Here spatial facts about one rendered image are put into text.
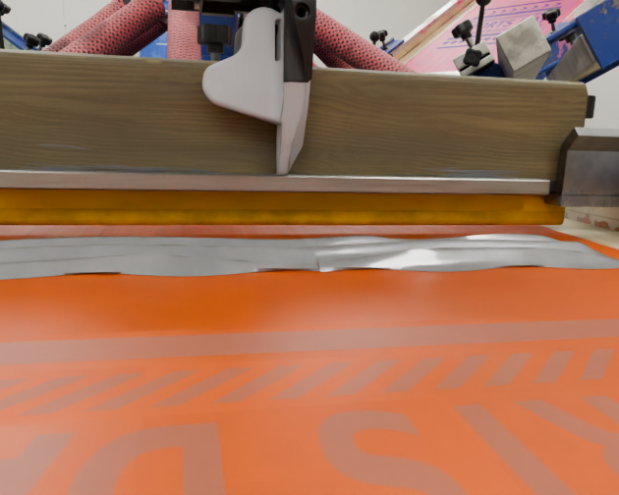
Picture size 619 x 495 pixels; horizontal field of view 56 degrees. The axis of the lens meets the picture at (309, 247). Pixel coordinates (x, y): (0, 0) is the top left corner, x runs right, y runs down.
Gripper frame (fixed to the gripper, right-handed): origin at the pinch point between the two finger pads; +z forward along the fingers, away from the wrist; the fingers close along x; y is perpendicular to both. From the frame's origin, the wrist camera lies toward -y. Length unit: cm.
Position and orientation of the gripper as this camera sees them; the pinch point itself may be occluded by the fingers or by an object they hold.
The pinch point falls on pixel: (287, 151)
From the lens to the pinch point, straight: 38.0
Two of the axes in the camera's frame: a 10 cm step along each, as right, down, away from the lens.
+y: -9.8, 0.1, -2.1
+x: 2.1, 2.0, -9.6
